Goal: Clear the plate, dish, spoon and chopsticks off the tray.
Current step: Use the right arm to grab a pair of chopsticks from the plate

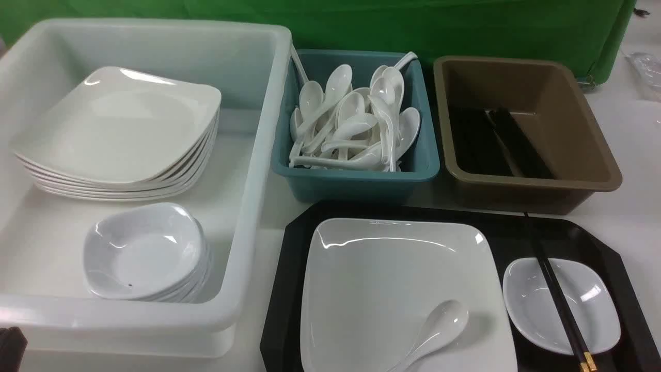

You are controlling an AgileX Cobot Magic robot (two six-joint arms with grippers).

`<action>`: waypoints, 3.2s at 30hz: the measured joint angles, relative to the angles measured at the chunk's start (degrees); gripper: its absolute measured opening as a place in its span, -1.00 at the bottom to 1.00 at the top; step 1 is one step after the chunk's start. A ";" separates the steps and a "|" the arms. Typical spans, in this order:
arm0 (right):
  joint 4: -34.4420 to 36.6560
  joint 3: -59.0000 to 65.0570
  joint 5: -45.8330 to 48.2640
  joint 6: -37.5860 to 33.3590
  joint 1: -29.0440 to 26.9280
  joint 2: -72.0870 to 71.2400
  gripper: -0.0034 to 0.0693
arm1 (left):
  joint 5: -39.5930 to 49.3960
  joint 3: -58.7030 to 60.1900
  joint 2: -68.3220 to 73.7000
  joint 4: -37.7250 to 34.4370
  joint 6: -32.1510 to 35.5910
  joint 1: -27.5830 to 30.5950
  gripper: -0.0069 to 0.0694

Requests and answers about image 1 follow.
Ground large white square plate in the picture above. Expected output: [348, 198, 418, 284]
[300, 218, 518, 371]

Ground white ceramic soup spoon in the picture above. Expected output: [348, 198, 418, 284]
[390, 299, 469, 371]

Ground black chopstick gold tip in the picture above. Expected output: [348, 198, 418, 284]
[537, 243, 600, 372]
[523, 211, 592, 372]

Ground small white sauce dish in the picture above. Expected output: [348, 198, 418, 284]
[502, 257, 621, 355]

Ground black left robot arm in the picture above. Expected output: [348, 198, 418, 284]
[0, 327, 28, 371]

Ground pile of white soup spoons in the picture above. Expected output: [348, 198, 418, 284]
[288, 46, 422, 172]

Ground teal plastic spoon bin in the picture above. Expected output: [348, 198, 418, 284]
[271, 49, 442, 203]

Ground black chopsticks in bin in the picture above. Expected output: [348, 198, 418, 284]
[449, 106, 556, 179]

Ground stack of small white dishes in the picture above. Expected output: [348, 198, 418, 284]
[81, 203, 213, 303]

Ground stack of white square plates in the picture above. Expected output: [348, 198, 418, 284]
[9, 66, 222, 201]

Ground brown plastic chopstick bin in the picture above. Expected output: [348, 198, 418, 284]
[433, 56, 622, 215]

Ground green cloth backdrop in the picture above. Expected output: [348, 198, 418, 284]
[1, 1, 636, 83]

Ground large white plastic tub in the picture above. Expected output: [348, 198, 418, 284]
[2, 18, 291, 359]

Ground clear plastic bag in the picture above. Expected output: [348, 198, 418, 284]
[625, 52, 660, 102]

